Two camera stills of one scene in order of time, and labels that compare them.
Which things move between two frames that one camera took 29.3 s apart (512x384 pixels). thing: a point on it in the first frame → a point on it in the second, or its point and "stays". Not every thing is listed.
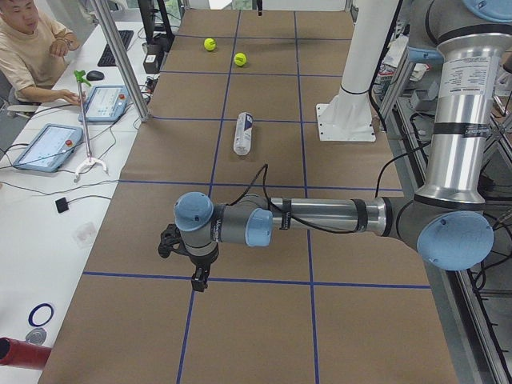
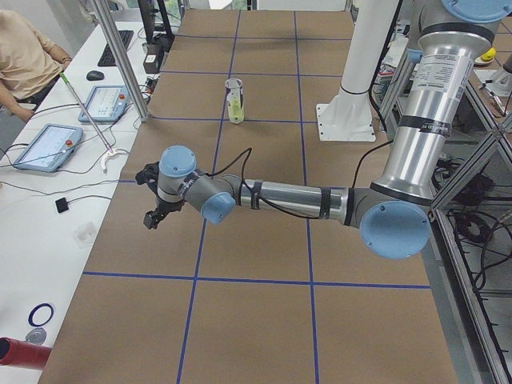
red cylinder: x=14 y=352 stays
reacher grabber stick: x=90 y=162 → x=111 y=152
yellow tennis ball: x=240 y=59 → x=236 y=104
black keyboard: x=106 y=58 stays
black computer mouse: x=94 y=75 stays
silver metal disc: x=37 y=336 stays
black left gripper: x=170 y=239 → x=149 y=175
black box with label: x=154 y=54 stays
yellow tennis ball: x=210 y=44 → x=237 y=114
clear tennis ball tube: x=242 y=140 → x=235 y=100
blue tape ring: x=35 y=310 stays
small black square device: x=62 y=205 stays
